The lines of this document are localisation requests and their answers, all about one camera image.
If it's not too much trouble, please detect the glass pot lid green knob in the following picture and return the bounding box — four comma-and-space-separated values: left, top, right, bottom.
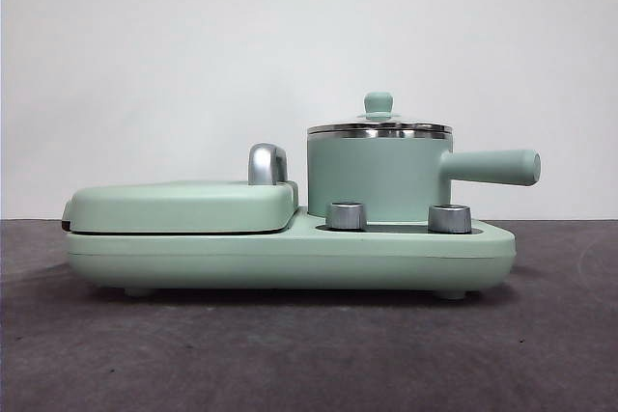
308, 91, 454, 134

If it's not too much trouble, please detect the silver control knob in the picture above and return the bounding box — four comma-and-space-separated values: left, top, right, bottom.
324, 201, 369, 231
427, 203, 473, 234

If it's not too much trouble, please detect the green griddle cover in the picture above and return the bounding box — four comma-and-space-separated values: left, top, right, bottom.
60, 179, 301, 234

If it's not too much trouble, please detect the green breakfast machine base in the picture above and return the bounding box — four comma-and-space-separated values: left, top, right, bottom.
65, 206, 517, 299

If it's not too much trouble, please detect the chrome griddle handle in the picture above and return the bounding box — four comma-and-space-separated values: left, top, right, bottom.
247, 142, 292, 187

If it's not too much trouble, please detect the green pot with side handle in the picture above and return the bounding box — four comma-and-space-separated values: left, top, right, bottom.
305, 125, 542, 220

